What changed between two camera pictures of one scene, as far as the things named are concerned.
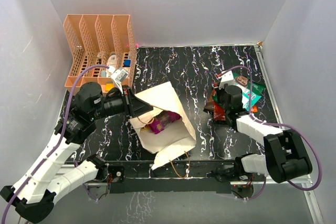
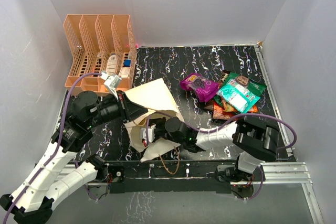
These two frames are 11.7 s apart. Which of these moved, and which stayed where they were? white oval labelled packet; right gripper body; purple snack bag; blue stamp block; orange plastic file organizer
Moved: right gripper body; purple snack bag
Stayed: white oval labelled packet; blue stamp block; orange plastic file organizer
